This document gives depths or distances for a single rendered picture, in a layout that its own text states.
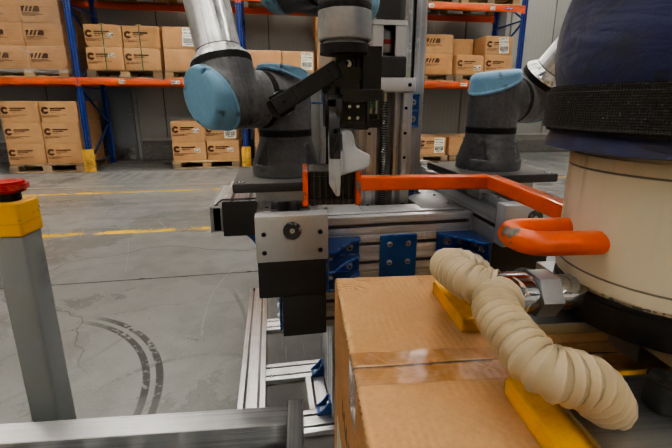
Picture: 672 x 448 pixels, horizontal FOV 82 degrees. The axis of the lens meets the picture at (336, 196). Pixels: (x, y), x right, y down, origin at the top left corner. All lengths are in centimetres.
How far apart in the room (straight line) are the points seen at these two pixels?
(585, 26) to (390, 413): 36
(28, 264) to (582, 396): 97
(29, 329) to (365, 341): 82
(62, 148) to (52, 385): 733
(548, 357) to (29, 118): 841
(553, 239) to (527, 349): 10
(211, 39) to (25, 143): 788
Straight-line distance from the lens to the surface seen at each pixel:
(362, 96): 55
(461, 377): 41
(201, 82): 75
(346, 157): 55
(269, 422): 87
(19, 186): 100
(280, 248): 73
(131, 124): 917
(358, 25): 56
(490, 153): 96
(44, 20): 831
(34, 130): 848
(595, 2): 42
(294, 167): 82
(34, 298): 106
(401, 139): 98
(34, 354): 113
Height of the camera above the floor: 119
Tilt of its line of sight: 14 degrees down
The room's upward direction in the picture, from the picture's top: straight up
